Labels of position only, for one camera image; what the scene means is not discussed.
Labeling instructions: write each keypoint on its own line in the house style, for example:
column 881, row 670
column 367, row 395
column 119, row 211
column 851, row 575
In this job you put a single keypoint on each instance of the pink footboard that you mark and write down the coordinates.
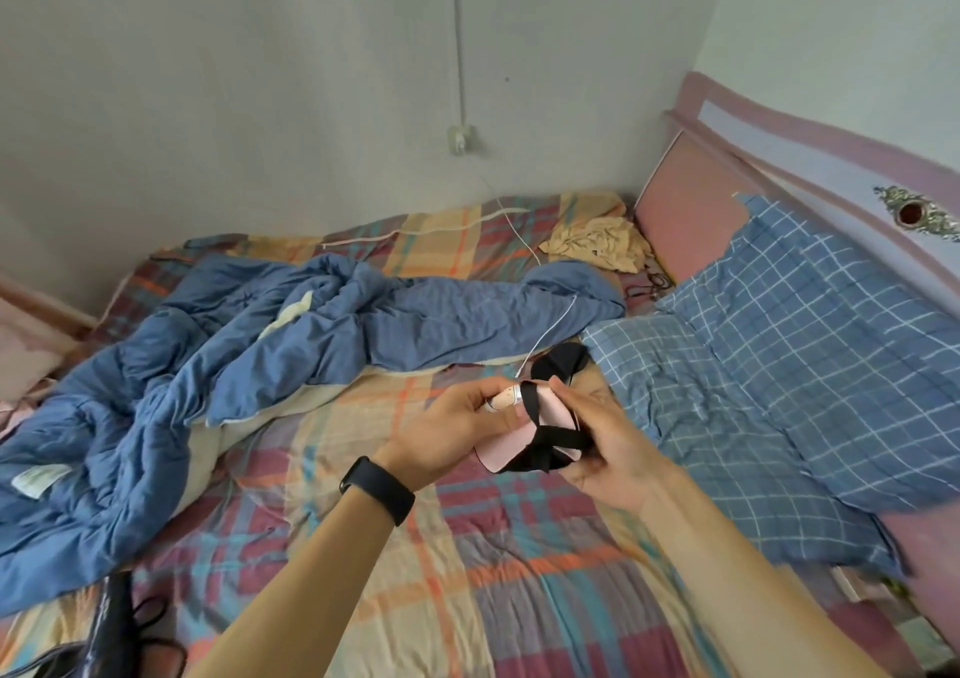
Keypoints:
column 37, row 340

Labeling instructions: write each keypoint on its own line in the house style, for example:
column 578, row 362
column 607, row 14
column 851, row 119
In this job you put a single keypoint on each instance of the white wall socket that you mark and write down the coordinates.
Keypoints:
column 459, row 139

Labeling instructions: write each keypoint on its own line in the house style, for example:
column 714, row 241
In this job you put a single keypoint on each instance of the person's right hand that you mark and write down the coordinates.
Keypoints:
column 622, row 460

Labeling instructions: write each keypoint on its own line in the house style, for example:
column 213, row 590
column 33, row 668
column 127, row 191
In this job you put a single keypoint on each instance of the black hair dryer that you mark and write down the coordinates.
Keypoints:
column 112, row 640

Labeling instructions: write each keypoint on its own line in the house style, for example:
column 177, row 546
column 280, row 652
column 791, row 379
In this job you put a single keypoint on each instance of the person's right forearm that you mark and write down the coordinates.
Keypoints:
column 735, row 587

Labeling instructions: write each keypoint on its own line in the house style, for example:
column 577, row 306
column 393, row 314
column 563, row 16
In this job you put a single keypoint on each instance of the blue quilt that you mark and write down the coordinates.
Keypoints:
column 225, row 340

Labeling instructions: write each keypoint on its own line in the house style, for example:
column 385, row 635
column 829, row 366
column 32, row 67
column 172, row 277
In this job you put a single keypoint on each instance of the person's left hand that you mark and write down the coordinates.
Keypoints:
column 450, row 437

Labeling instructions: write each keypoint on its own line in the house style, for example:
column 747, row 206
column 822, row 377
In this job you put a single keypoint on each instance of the pink eye mask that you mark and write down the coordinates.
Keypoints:
column 502, row 456

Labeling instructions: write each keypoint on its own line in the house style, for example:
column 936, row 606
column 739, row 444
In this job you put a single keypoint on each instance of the large blue checked pillow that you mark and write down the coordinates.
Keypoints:
column 825, row 310

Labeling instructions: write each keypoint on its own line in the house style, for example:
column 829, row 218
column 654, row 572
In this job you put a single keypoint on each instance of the pink bed headboard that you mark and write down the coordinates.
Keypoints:
column 690, row 212

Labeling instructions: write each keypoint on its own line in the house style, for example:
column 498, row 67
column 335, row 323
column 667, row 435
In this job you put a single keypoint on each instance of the person's left forearm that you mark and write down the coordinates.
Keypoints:
column 300, row 595

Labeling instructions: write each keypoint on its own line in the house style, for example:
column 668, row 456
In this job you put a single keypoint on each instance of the black smartwatch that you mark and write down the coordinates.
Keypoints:
column 379, row 486

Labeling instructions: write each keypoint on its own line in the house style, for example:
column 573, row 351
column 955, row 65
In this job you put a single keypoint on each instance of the crumpled yellow cloth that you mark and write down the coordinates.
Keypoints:
column 600, row 242

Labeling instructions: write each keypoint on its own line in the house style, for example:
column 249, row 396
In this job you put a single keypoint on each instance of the black eyeglasses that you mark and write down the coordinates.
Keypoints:
column 649, row 284

